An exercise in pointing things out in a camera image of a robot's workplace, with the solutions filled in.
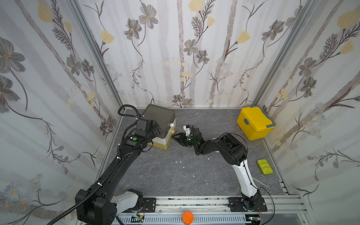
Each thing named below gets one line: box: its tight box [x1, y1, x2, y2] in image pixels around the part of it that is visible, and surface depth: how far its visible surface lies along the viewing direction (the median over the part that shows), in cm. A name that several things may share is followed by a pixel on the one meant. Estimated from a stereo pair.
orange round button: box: [182, 210, 194, 225], surface depth 64 cm
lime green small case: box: [256, 158, 274, 175], surface depth 89 cm
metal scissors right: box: [252, 177, 273, 193], surface depth 83 cm
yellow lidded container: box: [236, 105, 276, 141], surface depth 98 cm
